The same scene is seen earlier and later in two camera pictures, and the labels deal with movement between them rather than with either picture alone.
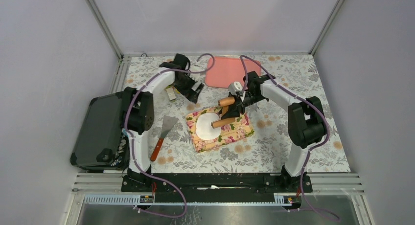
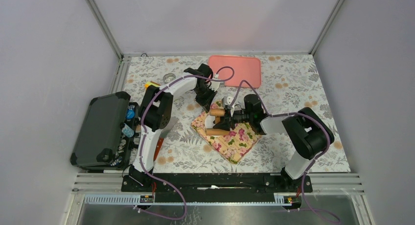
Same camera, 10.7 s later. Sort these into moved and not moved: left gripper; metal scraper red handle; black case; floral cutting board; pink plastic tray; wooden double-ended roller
Moved: wooden double-ended roller; left gripper; floral cutting board
Not moved: metal scraper red handle; pink plastic tray; black case
